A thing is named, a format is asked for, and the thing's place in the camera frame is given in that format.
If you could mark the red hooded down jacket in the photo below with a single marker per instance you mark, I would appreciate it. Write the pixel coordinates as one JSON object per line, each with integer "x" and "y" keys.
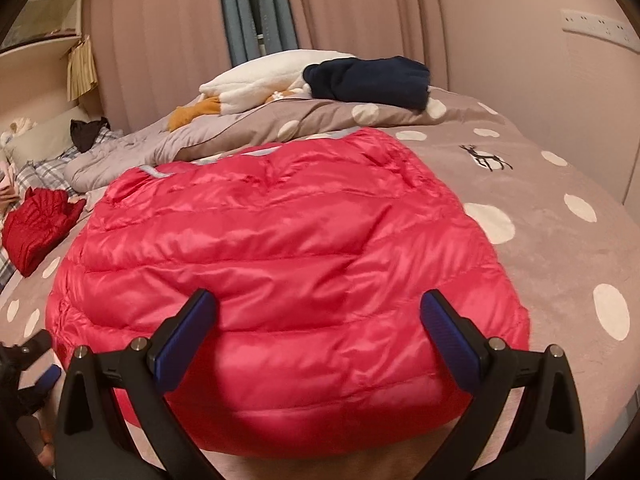
{"x": 300, "y": 285}

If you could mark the lavender grey quilted jacket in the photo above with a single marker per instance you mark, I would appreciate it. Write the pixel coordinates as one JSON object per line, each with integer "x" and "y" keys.
{"x": 100, "y": 165}

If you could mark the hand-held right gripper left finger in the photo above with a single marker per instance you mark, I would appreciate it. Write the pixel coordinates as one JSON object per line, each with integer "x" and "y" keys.
{"x": 182, "y": 340}

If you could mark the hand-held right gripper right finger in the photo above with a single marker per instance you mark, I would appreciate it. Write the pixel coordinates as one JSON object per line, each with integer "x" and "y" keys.
{"x": 450, "y": 345}

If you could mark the mustard yellow cloth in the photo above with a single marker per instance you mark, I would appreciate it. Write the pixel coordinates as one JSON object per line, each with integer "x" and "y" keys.
{"x": 187, "y": 115}

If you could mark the cream wooden shelf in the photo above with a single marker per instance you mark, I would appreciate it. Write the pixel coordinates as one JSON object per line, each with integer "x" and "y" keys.
{"x": 45, "y": 65}

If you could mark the taupe polka dot duvet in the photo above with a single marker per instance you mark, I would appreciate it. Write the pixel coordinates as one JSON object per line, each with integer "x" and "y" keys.
{"x": 550, "y": 270}

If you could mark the white fleece blanket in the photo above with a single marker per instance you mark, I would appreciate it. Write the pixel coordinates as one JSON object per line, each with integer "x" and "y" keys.
{"x": 250, "y": 80}

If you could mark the white pillow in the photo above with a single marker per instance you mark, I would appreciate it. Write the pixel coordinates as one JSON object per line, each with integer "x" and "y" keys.
{"x": 45, "y": 140}

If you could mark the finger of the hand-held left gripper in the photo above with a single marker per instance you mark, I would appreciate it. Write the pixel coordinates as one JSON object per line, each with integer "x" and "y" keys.
{"x": 50, "y": 377}
{"x": 32, "y": 347}

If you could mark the black cloth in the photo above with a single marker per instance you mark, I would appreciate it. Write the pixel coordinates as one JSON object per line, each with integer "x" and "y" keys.
{"x": 85, "y": 135}

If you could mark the dark red down jacket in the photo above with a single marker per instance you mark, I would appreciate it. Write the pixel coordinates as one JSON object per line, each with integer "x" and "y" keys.
{"x": 35, "y": 225}

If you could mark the striped hanging cloth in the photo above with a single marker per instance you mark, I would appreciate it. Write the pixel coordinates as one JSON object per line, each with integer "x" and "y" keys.
{"x": 80, "y": 70}

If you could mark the navy folded garment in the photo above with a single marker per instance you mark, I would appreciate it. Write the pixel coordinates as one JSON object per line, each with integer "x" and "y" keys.
{"x": 370, "y": 80}

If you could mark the blue grey curtain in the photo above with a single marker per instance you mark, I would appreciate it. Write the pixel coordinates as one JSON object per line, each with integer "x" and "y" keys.
{"x": 237, "y": 10}

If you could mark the white wall socket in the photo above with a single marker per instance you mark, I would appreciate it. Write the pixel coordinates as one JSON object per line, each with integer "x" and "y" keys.
{"x": 595, "y": 25}

